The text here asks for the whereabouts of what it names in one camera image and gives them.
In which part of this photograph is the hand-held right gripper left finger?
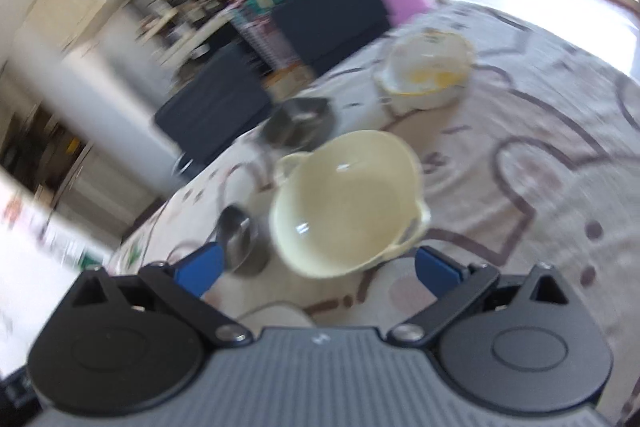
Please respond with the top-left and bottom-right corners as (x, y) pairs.
(72, 243), (253, 349)

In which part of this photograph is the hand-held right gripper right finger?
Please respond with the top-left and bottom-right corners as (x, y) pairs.
(391, 246), (572, 349)

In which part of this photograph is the round steel bowl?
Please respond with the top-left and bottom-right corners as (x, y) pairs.
(215, 205), (271, 277)

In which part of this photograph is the cream bowl with handles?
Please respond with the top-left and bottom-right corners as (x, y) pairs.
(270, 130), (432, 279)

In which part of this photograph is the square steel tray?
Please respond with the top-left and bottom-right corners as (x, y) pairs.
(260, 97), (336, 150)

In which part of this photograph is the white bowl with yellow inside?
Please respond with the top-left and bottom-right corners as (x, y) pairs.
(374, 29), (475, 112)

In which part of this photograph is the dark fabric chair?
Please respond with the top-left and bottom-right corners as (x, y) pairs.
(154, 41), (273, 180)
(270, 0), (392, 78)

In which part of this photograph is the bear print tablecloth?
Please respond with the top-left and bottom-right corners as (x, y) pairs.
(107, 2), (640, 427)

